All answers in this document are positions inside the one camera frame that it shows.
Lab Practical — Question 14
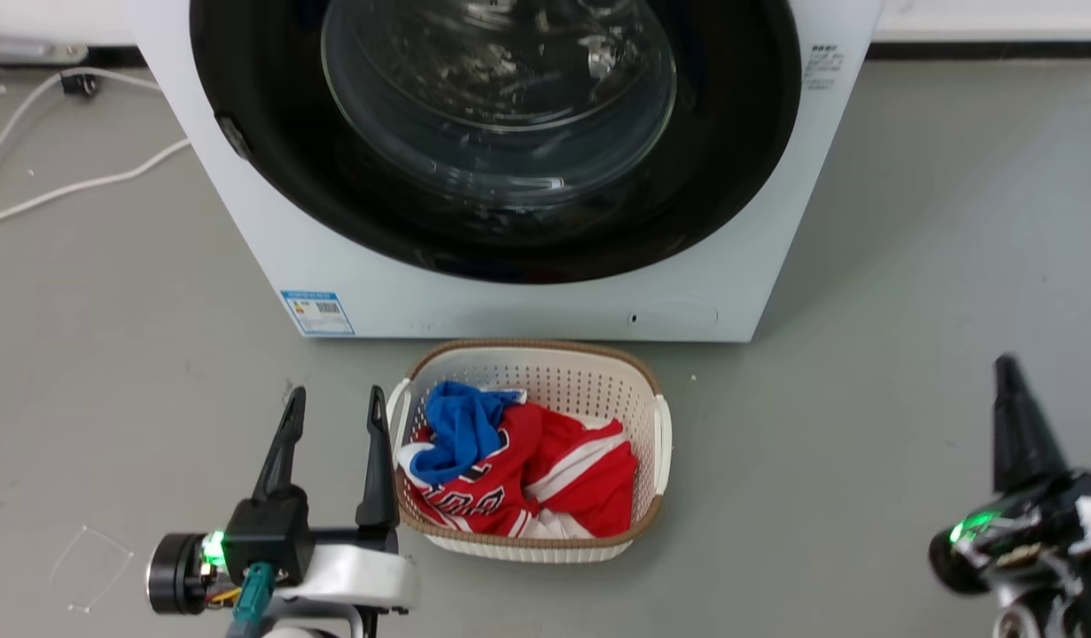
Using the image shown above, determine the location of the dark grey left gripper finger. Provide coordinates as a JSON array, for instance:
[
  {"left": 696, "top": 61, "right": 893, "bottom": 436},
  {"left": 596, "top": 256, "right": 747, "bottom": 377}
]
[
  {"left": 355, "top": 385, "right": 400, "bottom": 532},
  {"left": 251, "top": 385, "right": 308, "bottom": 503}
]

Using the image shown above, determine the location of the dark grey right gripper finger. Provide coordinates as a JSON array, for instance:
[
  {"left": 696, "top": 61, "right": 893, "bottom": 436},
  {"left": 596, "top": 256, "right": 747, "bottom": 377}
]
[{"left": 992, "top": 354, "right": 1071, "bottom": 495}]

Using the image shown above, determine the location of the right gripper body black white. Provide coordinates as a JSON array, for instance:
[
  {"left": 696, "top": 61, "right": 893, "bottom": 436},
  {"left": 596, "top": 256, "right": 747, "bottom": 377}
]
[{"left": 928, "top": 469, "right": 1091, "bottom": 638}]

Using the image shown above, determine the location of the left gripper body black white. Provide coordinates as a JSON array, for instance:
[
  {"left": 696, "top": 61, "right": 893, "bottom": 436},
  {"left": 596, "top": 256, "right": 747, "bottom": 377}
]
[{"left": 145, "top": 495, "right": 420, "bottom": 618}]

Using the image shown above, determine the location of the black round washing machine door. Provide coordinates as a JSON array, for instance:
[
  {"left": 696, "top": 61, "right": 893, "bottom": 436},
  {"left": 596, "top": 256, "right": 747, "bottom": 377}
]
[{"left": 189, "top": 0, "right": 803, "bottom": 285}]

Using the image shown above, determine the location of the white front-load washing machine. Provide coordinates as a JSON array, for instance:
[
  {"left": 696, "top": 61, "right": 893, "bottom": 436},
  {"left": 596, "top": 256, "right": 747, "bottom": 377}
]
[{"left": 124, "top": 0, "right": 884, "bottom": 343}]

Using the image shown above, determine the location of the blue garment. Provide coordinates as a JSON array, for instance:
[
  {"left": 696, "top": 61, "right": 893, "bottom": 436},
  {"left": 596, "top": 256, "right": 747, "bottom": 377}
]
[{"left": 409, "top": 381, "right": 526, "bottom": 486}]

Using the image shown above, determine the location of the blue energy label sticker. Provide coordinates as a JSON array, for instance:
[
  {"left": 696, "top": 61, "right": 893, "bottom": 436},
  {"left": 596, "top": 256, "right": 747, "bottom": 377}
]
[{"left": 280, "top": 290, "right": 355, "bottom": 337}]

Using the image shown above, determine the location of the red and white jersey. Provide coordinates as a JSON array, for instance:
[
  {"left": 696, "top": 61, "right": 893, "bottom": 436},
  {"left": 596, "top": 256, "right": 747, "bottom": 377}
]
[{"left": 397, "top": 401, "right": 639, "bottom": 540}]

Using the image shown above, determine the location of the white plastic laundry basket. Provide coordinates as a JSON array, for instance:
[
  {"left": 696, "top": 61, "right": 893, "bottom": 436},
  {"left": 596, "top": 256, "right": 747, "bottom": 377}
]
[{"left": 386, "top": 339, "right": 674, "bottom": 564}]

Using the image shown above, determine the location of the black text label sticker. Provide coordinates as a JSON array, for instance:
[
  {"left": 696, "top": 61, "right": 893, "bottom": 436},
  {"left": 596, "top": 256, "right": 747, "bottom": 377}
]
[{"left": 804, "top": 43, "right": 841, "bottom": 91}]

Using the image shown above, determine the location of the teal cable connector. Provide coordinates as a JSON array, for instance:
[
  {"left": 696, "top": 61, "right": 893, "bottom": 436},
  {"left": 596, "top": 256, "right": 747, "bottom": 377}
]
[{"left": 226, "top": 562, "right": 277, "bottom": 638}]

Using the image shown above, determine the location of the white power cable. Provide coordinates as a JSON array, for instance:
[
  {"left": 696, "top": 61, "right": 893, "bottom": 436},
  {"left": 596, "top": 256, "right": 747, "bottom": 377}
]
[
  {"left": 0, "top": 66, "right": 162, "bottom": 198},
  {"left": 0, "top": 138, "right": 192, "bottom": 229}
]

